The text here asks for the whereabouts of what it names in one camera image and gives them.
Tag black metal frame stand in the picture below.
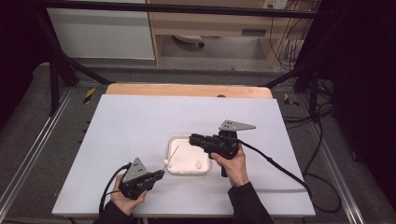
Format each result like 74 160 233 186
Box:
32 7 115 117
262 12 335 120

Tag light wooden desk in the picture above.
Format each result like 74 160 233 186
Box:
146 0 314 69

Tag white square tray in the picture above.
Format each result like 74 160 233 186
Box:
166 134 212 175

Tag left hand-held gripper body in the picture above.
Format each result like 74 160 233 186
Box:
118 157 157 201

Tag yellow clamp left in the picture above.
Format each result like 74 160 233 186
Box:
82 87 96 105

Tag dark curtain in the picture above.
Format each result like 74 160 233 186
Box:
311 0 396 206
0 0 52 125

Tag white power strip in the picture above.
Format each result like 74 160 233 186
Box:
262 0 289 10

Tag person's left hand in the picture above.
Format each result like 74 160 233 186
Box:
109 174 149 217

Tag small white items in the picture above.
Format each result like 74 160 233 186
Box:
162 145 180 173

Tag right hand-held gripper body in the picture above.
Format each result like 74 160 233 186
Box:
200 119 257 178

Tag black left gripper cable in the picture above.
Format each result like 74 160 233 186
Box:
98 161 134 217

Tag person's right hand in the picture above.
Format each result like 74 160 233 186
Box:
210 144 250 189

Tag white cabinet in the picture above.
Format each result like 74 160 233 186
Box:
46 0 156 61

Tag black metal frame crossbar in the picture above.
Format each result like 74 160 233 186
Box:
40 0 321 19

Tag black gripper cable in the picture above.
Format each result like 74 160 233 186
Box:
237 139 343 215
98 161 134 217

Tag yellow clamp right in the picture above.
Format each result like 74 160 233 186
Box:
283 92 301 107

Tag black floor cables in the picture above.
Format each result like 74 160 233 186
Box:
282 78 335 131

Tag yellow clamp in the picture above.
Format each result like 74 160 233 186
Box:
283 92 301 107
82 87 96 105

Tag light wooden table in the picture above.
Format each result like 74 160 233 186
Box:
105 82 274 100

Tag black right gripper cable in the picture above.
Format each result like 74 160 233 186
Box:
237 139 343 215

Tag hanging black cables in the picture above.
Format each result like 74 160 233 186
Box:
269 0 316 72

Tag aluminium floor rail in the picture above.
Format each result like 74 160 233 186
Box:
306 119 367 224
0 88 76 216

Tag office chair base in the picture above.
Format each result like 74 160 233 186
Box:
172 34 205 49

